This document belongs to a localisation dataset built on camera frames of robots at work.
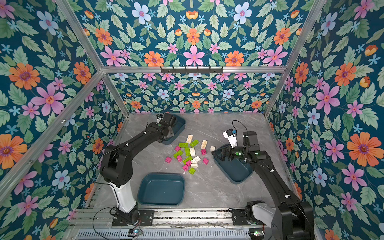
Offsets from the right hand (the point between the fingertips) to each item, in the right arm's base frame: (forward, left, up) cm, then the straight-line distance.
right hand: (218, 149), depth 77 cm
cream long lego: (+20, +18, -18) cm, 32 cm away
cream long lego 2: (+16, +7, -18) cm, 25 cm away
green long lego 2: (+10, +18, -19) cm, 28 cm away
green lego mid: (+9, +24, -19) cm, 32 cm away
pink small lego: (+12, +25, -18) cm, 33 cm away
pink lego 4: (-1, +19, -18) cm, 26 cm away
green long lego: (+17, +14, -18) cm, 28 cm away
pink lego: (+4, +30, -18) cm, 35 cm away
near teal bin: (-14, +31, -19) cm, 39 cm away
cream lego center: (+9, +15, -17) cm, 25 cm away
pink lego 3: (+3, +6, -19) cm, 20 cm away
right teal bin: (-4, -12, -18) cm, 22 cm away
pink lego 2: (+9, +8, -18) cm, 22 cm away
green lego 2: (+5, +17, -18) cm, 25 cm away
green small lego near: (-4, +15, -18) cm, 23 cm away
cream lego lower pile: (0, +14, -18) cm, 23 cm away
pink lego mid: (+4, +23, -17) cm, 29 cm away
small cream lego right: (+12, +2, -18) cm, 22 cm away
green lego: (+15, +22, -19) cm, 33 cm away
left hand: (+18, +30, -5) cm, 35 cm away
